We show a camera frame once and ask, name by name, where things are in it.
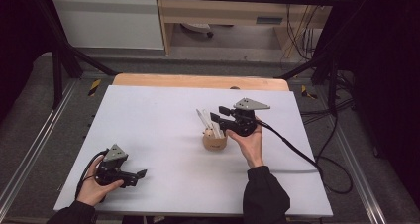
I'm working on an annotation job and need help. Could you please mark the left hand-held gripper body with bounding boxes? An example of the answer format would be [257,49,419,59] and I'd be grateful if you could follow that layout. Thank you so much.
[95,144,138,188]

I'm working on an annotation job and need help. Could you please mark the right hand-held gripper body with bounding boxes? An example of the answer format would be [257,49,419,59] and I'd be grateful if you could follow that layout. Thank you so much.
[226,97,271,138]

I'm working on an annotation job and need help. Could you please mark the thin white pen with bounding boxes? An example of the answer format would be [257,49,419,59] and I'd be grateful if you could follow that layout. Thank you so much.
[201,109,222,139]

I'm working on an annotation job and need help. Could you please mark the round wooden pen holder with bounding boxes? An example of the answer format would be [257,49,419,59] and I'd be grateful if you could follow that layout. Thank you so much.
[202,127,229,153]

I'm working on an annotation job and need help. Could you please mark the person's left hand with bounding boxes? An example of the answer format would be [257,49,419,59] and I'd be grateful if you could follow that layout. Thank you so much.
[76,154,125,207]

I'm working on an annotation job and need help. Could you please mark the person's right hand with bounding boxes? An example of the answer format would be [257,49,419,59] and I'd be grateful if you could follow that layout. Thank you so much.
[226,116,265,169]

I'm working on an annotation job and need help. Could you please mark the wooden table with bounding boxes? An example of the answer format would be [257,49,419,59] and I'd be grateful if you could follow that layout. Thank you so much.
[112,72,290,92]

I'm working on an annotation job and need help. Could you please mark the white table board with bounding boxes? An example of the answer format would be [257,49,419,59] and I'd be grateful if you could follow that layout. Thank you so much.
[53,84,334,217]

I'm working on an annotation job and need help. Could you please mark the yellow black tape strip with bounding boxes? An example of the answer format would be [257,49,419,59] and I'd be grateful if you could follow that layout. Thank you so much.
[300,84,318,100]
[87,78,102,98]

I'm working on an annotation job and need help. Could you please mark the office chair base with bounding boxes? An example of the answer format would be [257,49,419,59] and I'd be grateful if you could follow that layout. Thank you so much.
[180,22,215,39]

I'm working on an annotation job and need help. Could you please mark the light wooden desk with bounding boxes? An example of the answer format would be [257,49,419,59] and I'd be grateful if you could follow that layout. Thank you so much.
[155,0,341,56]

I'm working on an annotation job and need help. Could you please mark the white cabinet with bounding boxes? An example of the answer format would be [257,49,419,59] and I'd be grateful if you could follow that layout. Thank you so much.
[50,0,165,51]

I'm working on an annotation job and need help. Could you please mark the black curtain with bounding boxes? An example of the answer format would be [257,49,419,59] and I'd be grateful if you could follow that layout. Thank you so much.
[315,0,420,209]
[0,0,55,121]

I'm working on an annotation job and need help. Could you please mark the left hand-held gripper cable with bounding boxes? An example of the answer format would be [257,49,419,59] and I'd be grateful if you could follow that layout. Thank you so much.
[74,149,110,200]

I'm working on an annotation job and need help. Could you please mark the hand-held gripper cable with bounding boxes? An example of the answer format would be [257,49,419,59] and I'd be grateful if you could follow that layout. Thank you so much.
[255,117,354,195]
[74,149,110,200]

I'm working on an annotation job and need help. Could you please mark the right hand-held gripper cable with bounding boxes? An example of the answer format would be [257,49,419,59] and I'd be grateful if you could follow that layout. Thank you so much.
[255,117,354,195]

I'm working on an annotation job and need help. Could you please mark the aluminium floor rail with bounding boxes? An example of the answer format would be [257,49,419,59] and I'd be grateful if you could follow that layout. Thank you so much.
[333,127,388,224]
[0,79,79,212]

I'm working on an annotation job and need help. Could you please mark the black floor cables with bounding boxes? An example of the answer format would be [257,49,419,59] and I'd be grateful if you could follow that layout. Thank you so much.
[298,70,357,126]

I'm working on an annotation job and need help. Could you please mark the hanging cable bundle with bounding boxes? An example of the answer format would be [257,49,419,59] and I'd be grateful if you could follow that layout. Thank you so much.
[284,2,319,61]

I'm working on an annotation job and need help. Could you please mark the black metal frame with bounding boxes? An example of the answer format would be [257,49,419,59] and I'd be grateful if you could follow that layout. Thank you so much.
[33,0,345,117]

